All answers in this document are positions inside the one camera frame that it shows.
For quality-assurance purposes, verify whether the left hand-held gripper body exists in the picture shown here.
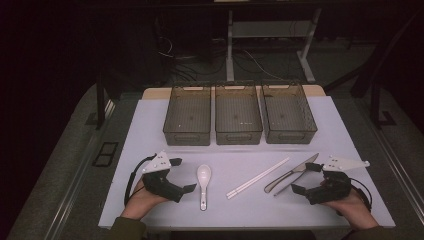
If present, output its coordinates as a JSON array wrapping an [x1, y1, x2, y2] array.
[[141, 150, 185, 204]]

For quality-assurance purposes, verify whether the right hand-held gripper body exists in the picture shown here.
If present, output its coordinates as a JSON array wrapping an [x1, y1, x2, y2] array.
[[306, 154, 371, 206]]

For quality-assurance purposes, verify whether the thin metal utensil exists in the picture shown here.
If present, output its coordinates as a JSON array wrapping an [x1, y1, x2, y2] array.
[[273, 171, 306, 197]]

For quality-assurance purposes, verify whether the metal table knife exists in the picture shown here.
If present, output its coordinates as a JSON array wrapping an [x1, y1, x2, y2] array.
[[263, 152, 320, 194]]

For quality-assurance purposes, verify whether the white ceramic spoon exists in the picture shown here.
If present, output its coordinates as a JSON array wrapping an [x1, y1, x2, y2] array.
[[196, 164, 213, 212]]

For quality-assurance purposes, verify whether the white chopstick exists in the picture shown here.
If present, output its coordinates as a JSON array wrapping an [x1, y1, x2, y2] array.
[[227, 159, 291, 200], [225, 157, 290, 197]]

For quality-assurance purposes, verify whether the dark mesh basket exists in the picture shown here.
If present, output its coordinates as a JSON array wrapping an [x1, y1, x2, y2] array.
[[260, 81, 318, 145], [162, 84, 212, 147], [214, 82, 264, 146]]

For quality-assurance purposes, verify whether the person's left hand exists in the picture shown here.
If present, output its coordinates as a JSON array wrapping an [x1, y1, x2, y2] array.
[[120, 179, 169, 221]]

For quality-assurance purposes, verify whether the person's right hand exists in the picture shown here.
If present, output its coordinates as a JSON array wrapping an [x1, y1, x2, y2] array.
[[321, 191, 379, 231]]

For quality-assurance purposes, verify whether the black metal stand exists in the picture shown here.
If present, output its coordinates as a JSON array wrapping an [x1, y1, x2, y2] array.
[[94, 71, 123, 131], [324, 9, 424, 129]]

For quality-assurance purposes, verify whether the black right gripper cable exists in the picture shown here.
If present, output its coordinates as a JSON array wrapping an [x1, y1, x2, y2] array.
[[349, 177, 373, 213]]

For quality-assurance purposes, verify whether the metal floor rail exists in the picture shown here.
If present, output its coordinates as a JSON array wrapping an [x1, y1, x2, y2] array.
[[43, 99, 116, 240], [354, 99, 424, 214]]

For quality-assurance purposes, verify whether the bundle of floor cables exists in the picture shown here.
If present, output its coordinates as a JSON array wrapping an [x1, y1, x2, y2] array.
[[156, 34, 284, 83]]

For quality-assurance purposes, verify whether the white metal desk frame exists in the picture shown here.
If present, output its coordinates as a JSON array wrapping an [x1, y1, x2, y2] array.
[[225, 9, 323, 84]]

